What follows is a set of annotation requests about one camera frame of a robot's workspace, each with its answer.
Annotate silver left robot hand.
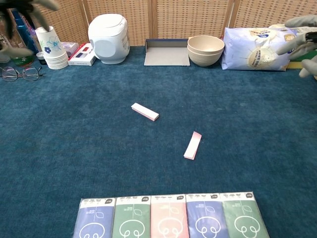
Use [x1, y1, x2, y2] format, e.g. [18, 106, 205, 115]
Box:
[0, 0, 60, 58]

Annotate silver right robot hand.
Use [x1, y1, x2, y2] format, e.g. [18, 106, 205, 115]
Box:
[276, 14, 317, 79]

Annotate pink booklet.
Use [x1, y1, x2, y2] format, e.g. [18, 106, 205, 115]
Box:
[183, 131, 203, 161]

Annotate pink packet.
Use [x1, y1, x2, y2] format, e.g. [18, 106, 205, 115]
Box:
[130, 103, 160, 122]

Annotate green and yellow scouring sponge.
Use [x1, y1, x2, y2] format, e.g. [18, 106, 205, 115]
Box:
[287, 51, 317, 70]

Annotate dark blue bottle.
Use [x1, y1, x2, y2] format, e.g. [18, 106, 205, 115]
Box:
[11, 9, 39, 56]

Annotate green tea bottle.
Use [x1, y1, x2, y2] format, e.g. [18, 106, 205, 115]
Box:
[0, 9, 34, 66]

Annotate pale green paper towel pack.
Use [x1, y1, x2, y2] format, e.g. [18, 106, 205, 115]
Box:
[268, 22, 317, 35]

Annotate white pill jar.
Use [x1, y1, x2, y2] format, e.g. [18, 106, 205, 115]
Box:
[35, 25, 69, 70]

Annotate light blue tissue pack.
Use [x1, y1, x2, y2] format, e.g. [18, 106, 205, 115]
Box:
[221, 26, 302, 72]

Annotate small black jar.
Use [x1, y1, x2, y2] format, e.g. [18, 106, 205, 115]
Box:
[36, 51, 48, 65]

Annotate small purple box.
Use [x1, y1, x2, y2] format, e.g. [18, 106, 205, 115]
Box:
[60, 41, 80, 58]

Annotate thin-framed eyeglasses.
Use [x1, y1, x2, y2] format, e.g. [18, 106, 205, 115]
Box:
[0, 66, 43, 82]

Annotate red and white box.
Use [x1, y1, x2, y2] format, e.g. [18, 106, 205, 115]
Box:
[67, 42, 97, 66]

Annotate white rice cooker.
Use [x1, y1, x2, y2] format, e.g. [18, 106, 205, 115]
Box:
[88, 13, 131, 64]

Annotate beige bowl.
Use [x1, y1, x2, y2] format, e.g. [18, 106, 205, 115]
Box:
[187, 35, 225, 57]
[188, 51, 223, 67]

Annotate woven rattan folding screen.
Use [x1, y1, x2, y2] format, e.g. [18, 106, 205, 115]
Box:
[0, 0, 317, 48]

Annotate grey tray with blue rim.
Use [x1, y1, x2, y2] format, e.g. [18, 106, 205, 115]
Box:
[144, 38, 191, 67]

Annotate dark blue table mat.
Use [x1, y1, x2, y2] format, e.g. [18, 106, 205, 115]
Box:
[0, 46, 317, 238]

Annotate green pocket tissue pack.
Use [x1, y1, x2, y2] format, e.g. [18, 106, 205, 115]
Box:
[220, 190, 270, 238]
[111, 195, 152, 238]

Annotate blue pocket tissue pack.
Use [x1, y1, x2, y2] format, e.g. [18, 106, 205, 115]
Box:
[73, 197, 116, 238]
[185, 192, 230, 238]

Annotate pink pocket tissue pack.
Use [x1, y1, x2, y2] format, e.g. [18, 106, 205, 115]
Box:
[150, 194, 190, 238]

